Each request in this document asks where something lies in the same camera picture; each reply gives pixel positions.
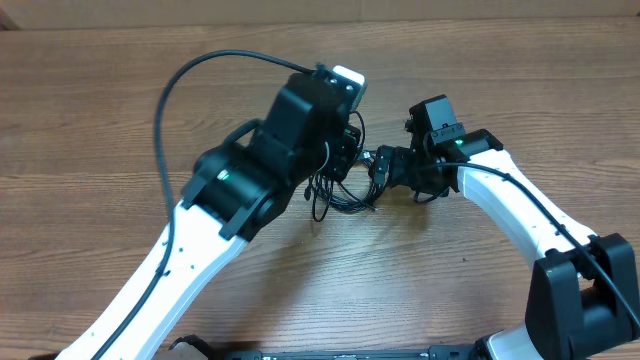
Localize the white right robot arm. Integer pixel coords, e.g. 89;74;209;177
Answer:
369;95;639;359

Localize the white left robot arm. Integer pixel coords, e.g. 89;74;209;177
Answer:
58;66;367;359

